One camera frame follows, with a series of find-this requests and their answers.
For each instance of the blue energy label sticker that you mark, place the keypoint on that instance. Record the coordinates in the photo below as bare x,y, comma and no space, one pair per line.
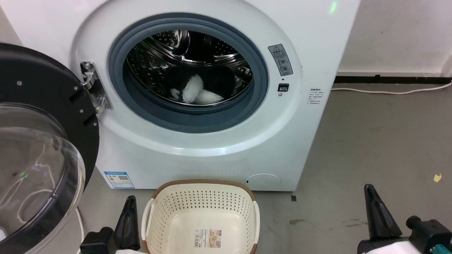
119,179

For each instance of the yellow paper scrap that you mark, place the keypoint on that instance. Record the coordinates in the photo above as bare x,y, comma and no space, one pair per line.
437,177

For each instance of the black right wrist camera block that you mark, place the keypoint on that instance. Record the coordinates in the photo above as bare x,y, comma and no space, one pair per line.
430,234

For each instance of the grey rubber door gasket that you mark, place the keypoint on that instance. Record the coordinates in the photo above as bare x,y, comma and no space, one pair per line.
259,76

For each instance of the black door latch socket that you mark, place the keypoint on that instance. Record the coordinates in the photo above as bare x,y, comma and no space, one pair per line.
283,87

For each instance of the round white filter cover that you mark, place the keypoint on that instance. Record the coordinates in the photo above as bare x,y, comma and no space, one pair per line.
263,181

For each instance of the black round washer door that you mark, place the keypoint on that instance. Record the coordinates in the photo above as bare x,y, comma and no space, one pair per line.
39,76

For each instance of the black left wrist camera block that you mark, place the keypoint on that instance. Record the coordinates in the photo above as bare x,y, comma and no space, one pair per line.
97,241

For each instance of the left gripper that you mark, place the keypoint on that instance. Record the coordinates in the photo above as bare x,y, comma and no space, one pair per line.
132,252

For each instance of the clear domed door glass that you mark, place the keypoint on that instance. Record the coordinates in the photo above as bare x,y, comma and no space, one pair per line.
31,176

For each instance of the printed text label sticker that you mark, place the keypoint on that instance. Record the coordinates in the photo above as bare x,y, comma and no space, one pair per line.
315,96

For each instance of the stainless steel washer drum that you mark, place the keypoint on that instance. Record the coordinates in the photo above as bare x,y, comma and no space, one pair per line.
176,47

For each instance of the black and white plush toy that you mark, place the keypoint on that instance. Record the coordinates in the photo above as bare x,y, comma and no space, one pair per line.
194,88

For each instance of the cream perforated laundry basket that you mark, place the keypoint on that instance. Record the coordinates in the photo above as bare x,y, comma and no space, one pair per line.
201,211

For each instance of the black wrist camera block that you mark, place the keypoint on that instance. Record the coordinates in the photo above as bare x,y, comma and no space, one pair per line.
97,241
430,234

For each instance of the grey warning sticker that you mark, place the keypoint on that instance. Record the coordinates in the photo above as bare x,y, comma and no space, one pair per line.
280,60

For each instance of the white front-load washing machine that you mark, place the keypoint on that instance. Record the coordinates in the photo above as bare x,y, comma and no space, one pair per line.
197,155

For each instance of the paper product label sticker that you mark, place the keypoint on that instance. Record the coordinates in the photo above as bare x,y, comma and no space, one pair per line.
207,238

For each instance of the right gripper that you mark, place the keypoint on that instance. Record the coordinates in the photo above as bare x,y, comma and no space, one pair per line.
383,247

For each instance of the metal door hinge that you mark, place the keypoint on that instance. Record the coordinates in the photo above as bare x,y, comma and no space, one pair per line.
92,86

